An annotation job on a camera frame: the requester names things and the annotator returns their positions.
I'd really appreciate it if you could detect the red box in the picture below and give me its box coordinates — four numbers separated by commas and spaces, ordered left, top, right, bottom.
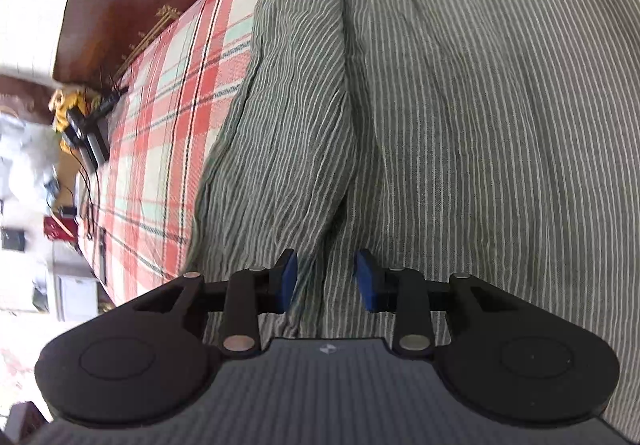
44, 215, 79, 242

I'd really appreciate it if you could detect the black cable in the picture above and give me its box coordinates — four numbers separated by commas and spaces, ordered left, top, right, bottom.
72, 150, 108, 241

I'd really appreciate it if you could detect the red plaid blanket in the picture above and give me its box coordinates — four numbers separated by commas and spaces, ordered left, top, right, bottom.
75, 0, 267, 312

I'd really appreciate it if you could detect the yellow cloth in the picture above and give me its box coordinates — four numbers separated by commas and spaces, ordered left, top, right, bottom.
49, 87, 96, 153

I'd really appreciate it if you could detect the white plastic bag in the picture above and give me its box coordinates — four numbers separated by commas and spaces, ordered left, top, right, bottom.
0, 112, 62, 202

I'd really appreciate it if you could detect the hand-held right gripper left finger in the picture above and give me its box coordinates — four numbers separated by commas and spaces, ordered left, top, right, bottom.
112, 249, 298, 357

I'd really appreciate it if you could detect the black stick device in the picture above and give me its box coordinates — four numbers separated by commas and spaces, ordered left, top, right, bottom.
90, 85, 131, 118

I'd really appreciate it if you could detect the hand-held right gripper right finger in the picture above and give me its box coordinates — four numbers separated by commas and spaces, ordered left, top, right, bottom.
354, 249, 538, 358

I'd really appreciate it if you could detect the green white checked shirt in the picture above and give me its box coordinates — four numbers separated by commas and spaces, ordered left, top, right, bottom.
185, 0, 640, 441

